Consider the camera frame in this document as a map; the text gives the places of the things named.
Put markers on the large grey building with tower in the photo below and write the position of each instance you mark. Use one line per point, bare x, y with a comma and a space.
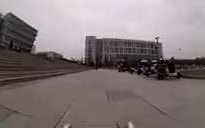
123, 50

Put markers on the row of dark trees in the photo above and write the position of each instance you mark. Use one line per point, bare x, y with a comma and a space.
198, 61

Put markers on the wide grey stone steps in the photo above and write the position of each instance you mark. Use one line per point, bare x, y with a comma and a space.
13, 65

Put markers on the robot's own part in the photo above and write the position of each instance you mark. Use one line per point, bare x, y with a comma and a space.
67, 126
130, 125

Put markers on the grass strip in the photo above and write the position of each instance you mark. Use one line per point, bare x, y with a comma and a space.
200, 73

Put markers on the low flat building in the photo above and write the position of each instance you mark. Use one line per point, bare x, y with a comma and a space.
50, 55

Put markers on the row of parked scooters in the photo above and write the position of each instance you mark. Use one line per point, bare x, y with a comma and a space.
161, 70

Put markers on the grey paved plaza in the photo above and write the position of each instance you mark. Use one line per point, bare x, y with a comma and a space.
100, 100

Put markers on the grey building with horizontal bands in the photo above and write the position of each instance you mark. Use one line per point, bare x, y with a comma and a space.
16, 33

